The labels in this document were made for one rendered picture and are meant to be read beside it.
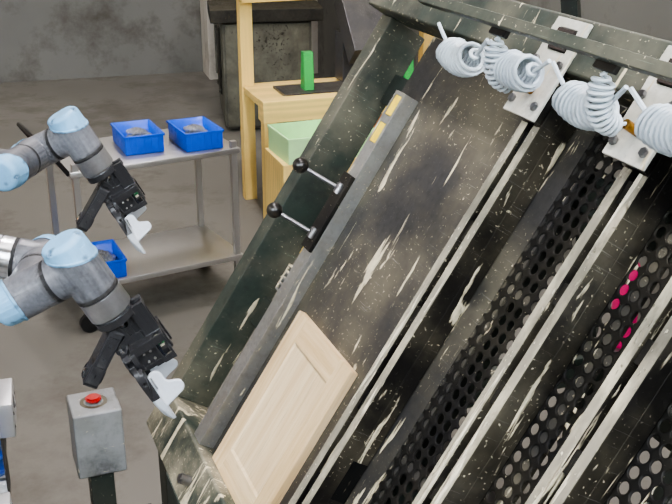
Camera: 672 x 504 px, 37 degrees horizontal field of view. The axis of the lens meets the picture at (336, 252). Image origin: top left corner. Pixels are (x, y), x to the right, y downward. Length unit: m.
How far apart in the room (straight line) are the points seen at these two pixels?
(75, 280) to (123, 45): 9.14
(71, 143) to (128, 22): 8.44
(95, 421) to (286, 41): 6.09
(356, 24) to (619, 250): 4.93
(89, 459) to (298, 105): 3.89
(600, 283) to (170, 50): 9.39
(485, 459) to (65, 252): 0.73
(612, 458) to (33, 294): 0.91
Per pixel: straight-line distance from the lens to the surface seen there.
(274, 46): 8.37
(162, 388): 1.74
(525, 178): 1.84
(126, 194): 2.32
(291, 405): 2.21
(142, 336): 1.72
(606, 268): 1.61
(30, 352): 4.99
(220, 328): 2.61
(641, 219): 1.61
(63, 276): 1.65
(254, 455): 2.27
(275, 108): 6.14
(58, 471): 4.09
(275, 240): 2.56
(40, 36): 10.68
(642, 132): 1.44
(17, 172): 2.19
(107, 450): 2.63
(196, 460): 2.42
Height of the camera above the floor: 2.22
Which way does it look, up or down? 22 degrees down
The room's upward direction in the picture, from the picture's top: straight up
